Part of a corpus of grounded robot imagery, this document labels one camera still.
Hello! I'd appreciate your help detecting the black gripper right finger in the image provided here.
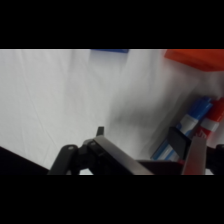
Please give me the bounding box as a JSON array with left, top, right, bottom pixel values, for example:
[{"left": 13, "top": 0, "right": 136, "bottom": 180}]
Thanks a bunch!
[{"left": 167, "top": 127, "right": 208, "bottom": 176}]

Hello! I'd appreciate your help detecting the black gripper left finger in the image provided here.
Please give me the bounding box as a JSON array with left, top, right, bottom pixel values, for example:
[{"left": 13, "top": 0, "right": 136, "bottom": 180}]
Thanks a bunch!
[{"left": 47, "top": 126, "right": 155, "bottom": 176}]

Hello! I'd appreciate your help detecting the blue pen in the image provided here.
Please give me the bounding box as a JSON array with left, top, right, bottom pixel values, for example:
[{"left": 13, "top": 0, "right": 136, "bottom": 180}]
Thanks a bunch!
[{"left": 150, "top": 95, "right": 215, "bottom": 163}]

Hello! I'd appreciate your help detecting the orange cube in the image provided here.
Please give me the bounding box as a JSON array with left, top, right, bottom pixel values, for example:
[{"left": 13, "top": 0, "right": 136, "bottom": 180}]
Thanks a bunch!
[{"left": 163, "top": 49, "right": 224, "bottom": 73}]

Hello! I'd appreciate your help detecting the blue cube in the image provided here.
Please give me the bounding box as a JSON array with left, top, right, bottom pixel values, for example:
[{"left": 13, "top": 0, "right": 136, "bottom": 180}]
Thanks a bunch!
[{"left": 90, "top": 49, "right": 130, "bottom": 55}]

